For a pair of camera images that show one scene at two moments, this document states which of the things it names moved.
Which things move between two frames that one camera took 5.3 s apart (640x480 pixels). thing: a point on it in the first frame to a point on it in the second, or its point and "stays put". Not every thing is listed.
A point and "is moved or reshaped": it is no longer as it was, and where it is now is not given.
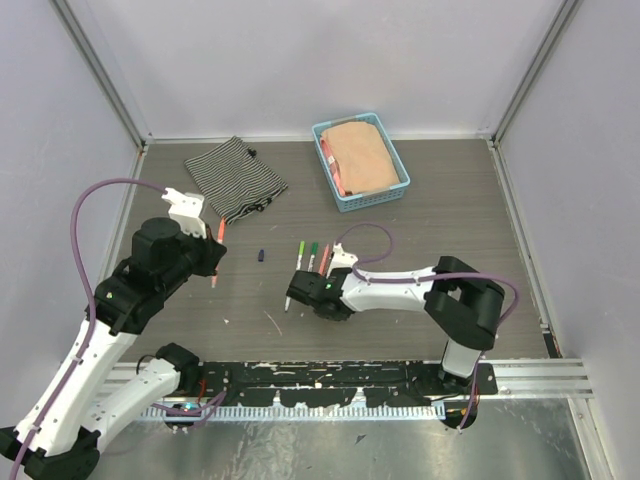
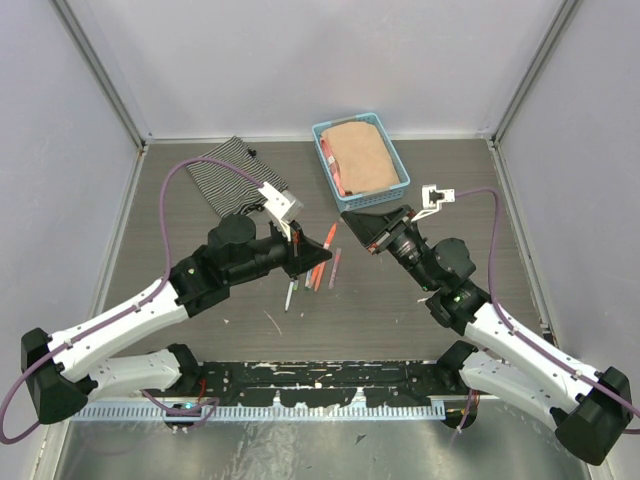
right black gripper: [339, 317] to [367, 226]
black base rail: [331, 384] stays put
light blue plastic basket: [362, 164] stays put
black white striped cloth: [238, 181] stays put
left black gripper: [212, 250] to [311, 252]
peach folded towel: [360, 157] stays put
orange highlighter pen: [219, 239] is moved or reshaped
